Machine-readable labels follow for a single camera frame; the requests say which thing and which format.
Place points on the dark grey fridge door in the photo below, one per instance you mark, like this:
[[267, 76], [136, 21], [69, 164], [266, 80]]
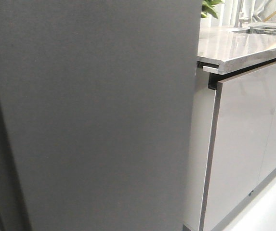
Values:
[[95, 113]]

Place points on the grey left cabinet door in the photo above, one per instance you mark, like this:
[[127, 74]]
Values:
[[243, 112]]

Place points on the white cabinet side panel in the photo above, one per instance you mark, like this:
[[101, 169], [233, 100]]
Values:
[[199, 141]]

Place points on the grey kitchen countertop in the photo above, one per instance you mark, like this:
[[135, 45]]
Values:
[[229, 49]]

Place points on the green potted plant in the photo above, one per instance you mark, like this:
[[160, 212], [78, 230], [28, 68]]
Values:
[[208, 8]]

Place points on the steel kitchen faucet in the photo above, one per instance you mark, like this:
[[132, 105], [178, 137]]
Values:
[[240, 18]]

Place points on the steel kitchen sink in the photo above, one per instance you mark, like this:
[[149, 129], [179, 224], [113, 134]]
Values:
[[261, 29]]

